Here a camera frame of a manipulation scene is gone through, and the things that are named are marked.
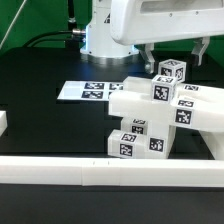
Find black cable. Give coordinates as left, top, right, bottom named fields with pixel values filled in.
left=23, top=30, right=75, bottom=48

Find white cube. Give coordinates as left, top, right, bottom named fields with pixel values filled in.
left=158, top=59, right=186, bottom=83

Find black cable connector post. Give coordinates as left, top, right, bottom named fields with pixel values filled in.
left=65, top=0, right=86, bottom=51

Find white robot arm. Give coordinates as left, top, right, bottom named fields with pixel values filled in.
left=81, top=0, right=224, bottom=71

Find white right fence bar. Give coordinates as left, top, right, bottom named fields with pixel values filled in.
left=200, top=131, right=224, bottom=161

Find white front fence bar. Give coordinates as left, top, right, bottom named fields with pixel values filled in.
left=0, top=156, right=224, bottom=187

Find white chair seat part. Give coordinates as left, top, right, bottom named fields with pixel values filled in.
left=144, top=121, right=176, bottom=159

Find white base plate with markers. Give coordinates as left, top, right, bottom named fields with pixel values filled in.
left=58, top=81, right=123, bottom=101

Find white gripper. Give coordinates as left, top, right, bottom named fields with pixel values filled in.
left=110, top=0, right=224, bottom=74

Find white diagonal rod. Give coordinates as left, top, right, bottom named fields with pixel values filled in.
left=0, top=0, right=27, bottom=51

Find white cube marker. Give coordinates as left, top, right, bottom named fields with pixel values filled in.
left=151, top=75, right=177, bottom=103

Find white chair back frame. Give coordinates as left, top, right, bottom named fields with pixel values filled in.
left=109, top=76, right=224, bottom=132

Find white fence bar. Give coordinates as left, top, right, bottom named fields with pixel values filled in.
left=0, top=156, right=224, bottom=187
left=200, top=131, right=224, bottom=161

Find white left fence block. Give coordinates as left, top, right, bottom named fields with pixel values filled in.
left=0, top=111, right=7, bottom=136

